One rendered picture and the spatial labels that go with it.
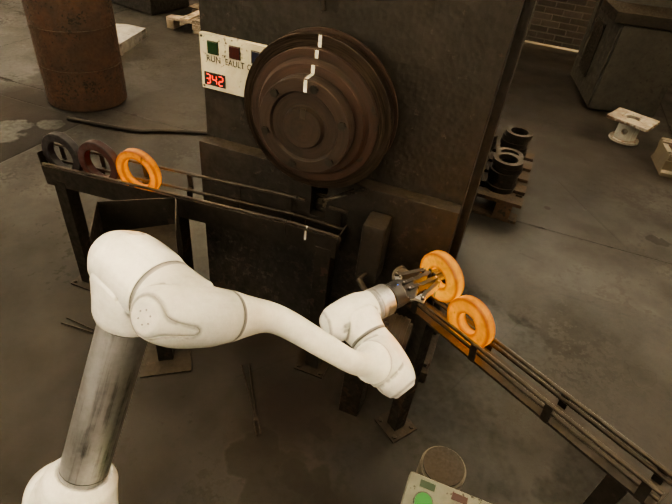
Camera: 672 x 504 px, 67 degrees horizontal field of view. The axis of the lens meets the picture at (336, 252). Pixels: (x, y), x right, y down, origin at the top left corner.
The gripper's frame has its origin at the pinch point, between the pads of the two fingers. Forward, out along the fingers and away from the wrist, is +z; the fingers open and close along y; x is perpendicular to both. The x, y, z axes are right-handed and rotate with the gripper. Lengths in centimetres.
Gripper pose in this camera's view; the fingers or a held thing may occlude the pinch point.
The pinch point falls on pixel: (442, 272)
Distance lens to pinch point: 152.6
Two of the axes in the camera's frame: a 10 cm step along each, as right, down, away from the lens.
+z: 8.3, -3.3, 4.6
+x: 0.5, -7.7, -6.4
